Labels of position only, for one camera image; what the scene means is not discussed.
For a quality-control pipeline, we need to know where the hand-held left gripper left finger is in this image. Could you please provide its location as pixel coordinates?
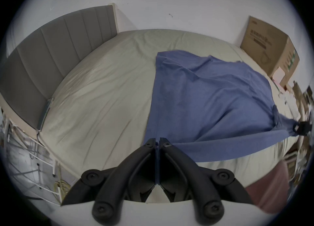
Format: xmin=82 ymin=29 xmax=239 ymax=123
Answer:
xmin=61 ymin=138 xmax=157 ymax=224

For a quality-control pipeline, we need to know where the grey padded headboard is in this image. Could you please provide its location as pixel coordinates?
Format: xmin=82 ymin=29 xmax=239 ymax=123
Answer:
xmin=0 ymin=6 xmax=118 ymax=130

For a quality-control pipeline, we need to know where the bed with beige sheet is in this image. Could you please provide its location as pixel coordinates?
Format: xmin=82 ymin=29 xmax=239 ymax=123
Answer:
xmin=37 ymin=29 xmax=305 ymax=204

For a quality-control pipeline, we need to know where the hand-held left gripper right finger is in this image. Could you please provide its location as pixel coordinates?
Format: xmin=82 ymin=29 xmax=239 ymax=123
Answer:
xmin=157 ymin=137 xmax=253 ymax=225

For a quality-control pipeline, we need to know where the blue shirt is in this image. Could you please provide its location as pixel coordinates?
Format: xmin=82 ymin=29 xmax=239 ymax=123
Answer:
xmin=143 ymin=50 xmax=303 ymax=162

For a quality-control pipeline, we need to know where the brown cardboard carton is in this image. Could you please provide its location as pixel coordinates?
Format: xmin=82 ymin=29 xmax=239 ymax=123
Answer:
xmin=240 ymin=16 xmax=300 ymax=87

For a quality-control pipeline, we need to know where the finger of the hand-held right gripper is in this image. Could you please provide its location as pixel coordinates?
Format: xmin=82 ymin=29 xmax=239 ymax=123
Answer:
xmin=293 ymin=121 xmax=313 ymax=135

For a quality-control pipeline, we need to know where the white metal rack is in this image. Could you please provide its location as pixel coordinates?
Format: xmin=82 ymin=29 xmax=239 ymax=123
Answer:
xmin=2 ymin=116 xmax=62 ymax=206

